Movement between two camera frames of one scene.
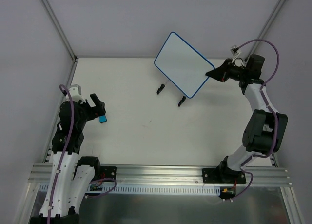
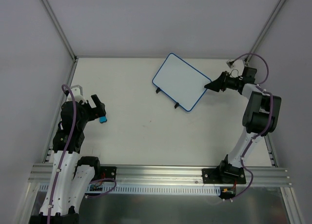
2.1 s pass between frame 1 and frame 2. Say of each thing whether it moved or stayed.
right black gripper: moved
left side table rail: stayed
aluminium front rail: stayed
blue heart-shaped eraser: stayed
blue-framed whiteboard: moved
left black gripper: stayed
